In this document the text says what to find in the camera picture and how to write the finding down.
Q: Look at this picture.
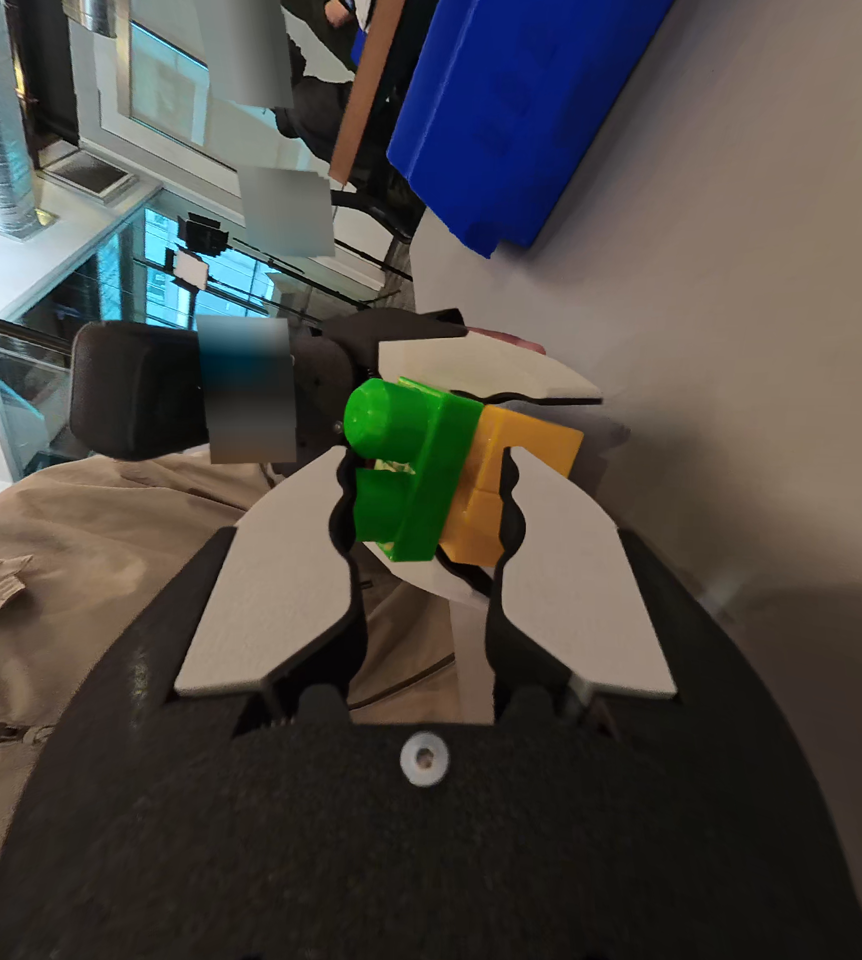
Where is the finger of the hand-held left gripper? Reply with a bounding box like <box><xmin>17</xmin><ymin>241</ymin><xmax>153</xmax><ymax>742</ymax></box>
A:
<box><xmin>425</xmin><ymin>558</ymin><xmax>498</xmax><ymax>606</ymax></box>
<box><xmin>377</xmin><ymin>332</ymin><xmax>607</xmax><ymax>406</ymax></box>

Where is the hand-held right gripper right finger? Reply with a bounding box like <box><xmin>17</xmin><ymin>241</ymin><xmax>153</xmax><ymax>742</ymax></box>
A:
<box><xmin>487</xmin><ymin>446</ymin><xmax>681</xmax><ymax>703</ymax></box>

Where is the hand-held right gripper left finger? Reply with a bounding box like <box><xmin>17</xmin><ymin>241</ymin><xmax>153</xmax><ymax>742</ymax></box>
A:
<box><xmin>173</xmin><ymin>447</ymin><xmax>367</xmax><ymax>700</ymax></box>

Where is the wooden table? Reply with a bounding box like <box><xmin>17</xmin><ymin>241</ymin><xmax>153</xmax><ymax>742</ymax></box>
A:
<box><xmin>328</xmin><ymin>0</ymin><xmax>406</xmax><ymax>186</ymax></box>

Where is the person's beige jacket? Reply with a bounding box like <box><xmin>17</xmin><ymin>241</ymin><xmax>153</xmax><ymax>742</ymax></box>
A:
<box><xmin>0</xmin><ymin>447</ymin><xmax>469</xmax><ymax>901</ymax></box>

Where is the person's left hand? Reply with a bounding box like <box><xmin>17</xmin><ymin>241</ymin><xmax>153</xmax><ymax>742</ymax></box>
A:
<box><xmin>467</xmin><ymin>326</ymin><xmax>556</xmax><ymax>357</ymax></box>

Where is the blue storage bin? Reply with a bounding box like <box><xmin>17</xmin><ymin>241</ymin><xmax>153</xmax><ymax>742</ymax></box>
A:
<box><xmin>385</xmin><ymin>0</ymin><xmax>678</xmax><ymax>261</ymax></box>

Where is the orange mega block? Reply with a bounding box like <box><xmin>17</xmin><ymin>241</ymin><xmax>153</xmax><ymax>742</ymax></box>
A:
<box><xmin>467</xmin><ymin>407</ymin><xmax>586</xmax><ymax>499</ymax></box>
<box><xmin>437</xmin><ymin>483</ymin><xmax>519</xmax><ymax>573</ymax></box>

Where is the green mega block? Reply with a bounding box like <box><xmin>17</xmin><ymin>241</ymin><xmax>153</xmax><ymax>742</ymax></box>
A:
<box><xmin>343</xmin><ymin>375</ymin><xmax>484</xmax><ymax>568</ymax></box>

